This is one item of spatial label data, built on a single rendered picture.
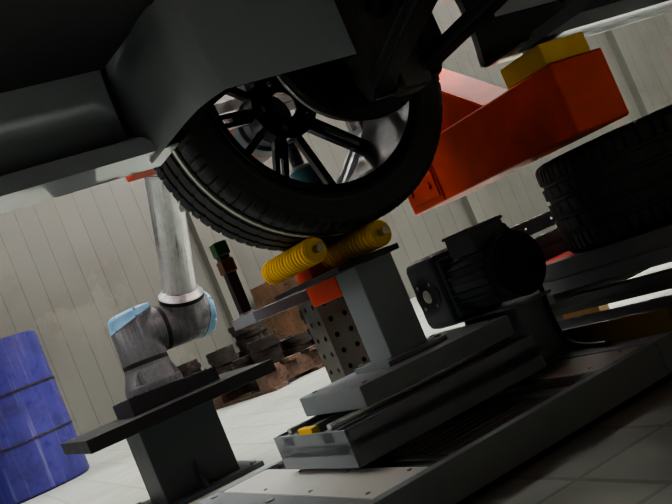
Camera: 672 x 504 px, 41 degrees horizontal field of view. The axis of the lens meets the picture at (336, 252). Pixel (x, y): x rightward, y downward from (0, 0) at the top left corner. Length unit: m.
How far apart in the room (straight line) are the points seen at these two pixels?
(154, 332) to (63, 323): 6.44
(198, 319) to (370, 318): 1.15
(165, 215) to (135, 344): 0.42
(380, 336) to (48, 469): 3.80
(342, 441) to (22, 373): 3.96
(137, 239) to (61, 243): 0.77
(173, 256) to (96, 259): 6.62
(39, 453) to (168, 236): 2.83
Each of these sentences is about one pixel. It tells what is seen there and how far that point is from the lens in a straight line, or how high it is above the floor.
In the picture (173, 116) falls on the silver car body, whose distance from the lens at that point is 1.40.
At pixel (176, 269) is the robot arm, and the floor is 0.68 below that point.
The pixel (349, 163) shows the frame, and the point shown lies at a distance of 2.21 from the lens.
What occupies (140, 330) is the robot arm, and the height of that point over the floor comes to 0.54.
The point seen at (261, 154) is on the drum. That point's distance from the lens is 2.17.
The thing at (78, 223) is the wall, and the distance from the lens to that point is 9.57.
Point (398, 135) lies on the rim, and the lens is 2.01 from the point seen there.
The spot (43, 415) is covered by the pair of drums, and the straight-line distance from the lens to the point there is 5.55.
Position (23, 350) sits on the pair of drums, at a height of 0.81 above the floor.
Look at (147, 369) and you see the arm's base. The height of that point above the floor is 0.42.
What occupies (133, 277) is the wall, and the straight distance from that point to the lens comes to 9.54.
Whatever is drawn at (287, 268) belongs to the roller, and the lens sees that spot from 1.96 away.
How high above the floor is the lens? 0.41
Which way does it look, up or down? 2 degrees up
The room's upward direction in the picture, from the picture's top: 23 degrees counter-clockwise
